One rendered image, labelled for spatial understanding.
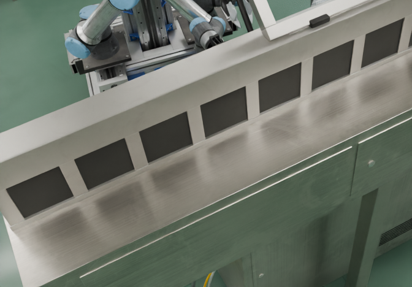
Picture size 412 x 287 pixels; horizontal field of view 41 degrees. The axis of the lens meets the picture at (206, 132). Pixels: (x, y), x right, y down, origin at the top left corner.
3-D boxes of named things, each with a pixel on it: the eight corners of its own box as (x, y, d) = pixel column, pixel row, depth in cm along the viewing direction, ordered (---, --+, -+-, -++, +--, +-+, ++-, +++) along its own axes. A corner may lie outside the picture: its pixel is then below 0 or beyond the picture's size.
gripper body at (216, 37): (218, 56, 199) (203, 38, 206) (220, 73, 205) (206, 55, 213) (236, 48, 200) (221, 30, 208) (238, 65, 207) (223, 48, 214)
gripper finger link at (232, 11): (236, 26, 182) (228, -1, 182) (232, 30, 188) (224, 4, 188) (244, 24, 182) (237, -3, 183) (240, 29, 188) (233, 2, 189)
